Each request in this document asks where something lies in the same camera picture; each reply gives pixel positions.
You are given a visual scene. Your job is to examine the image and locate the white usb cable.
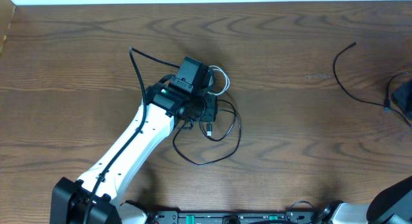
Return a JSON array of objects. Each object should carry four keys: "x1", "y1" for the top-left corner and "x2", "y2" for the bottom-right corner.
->
[{"x1": 207, "y1": 65, "x2": 231, "y2": 97}]

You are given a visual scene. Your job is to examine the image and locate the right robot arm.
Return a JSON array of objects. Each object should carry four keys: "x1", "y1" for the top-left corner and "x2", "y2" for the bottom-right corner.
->
[{"x1": 311, "y1": 80, "x2": 411, "y2": 224}]

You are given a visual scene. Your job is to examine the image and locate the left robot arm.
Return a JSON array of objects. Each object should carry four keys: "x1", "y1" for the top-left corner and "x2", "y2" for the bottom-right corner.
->
[{"x1": 50, "y1": 57, "x2": 216, "y2": 223}]

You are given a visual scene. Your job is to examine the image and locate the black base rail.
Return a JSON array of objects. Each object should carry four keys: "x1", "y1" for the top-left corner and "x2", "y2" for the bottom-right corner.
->
[{"x1": 145, "y1": 203, "x2": 318, "y2": 224}]

